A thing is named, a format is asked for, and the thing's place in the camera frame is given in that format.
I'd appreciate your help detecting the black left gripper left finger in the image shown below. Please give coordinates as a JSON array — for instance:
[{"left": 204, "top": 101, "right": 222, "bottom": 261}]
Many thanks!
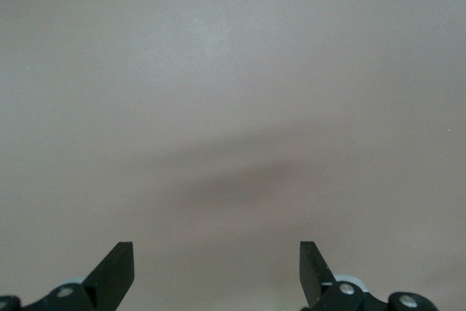
[{"left": 0, "top": 240, "right": 135, "bottom": 311}]

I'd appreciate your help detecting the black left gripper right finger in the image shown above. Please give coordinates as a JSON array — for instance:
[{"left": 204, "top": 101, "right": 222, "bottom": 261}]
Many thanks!
[{"left": 299, "top": 240, "right": 438, "bottom": 311}]

